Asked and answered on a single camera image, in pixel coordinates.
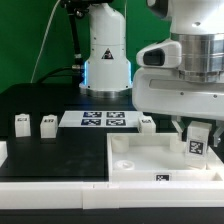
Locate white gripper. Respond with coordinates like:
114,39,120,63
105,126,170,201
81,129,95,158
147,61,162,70
132,68,224,147

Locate white square tabletop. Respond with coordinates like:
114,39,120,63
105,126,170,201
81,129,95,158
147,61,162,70
107,133,224,182

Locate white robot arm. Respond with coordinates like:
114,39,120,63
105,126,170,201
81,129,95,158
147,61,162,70
61,0,224,145

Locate white marker sheet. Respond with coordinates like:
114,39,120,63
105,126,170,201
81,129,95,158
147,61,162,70
59,111,142,128

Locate white left fence piece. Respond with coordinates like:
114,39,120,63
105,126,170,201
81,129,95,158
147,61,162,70
0,141,8,167

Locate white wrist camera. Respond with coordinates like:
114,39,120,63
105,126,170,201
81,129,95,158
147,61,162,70
136,39,182,68

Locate black cable bundle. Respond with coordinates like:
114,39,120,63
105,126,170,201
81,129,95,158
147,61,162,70
35,66,84,84

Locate white cable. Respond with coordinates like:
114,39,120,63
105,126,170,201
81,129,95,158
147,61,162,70
30,0,63,84

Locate white front fence rail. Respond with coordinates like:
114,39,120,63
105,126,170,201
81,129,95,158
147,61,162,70
0,181,224,210

